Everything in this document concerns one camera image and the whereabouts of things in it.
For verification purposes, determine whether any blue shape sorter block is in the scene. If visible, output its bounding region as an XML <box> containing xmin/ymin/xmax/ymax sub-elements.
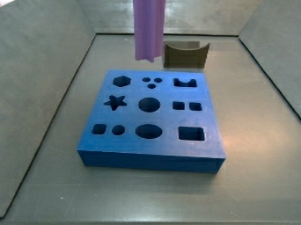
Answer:
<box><xmin>77</xmin><ymin>70</ymin><xmax>226</xmax><ymax>173</ymax></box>

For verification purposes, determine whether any purple star-shaped peg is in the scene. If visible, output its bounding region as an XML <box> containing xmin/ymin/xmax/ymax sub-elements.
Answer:
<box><xmin>132</xmin><ymin>0</ymin><xmax>165</xmax><ymax>62</ymax></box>

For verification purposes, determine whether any olive U-shaped block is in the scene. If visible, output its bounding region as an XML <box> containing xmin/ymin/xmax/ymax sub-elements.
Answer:
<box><xmin>163</xmin><ymin>41</ymin><xmax>210</xmax><ymax>69</ymax></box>

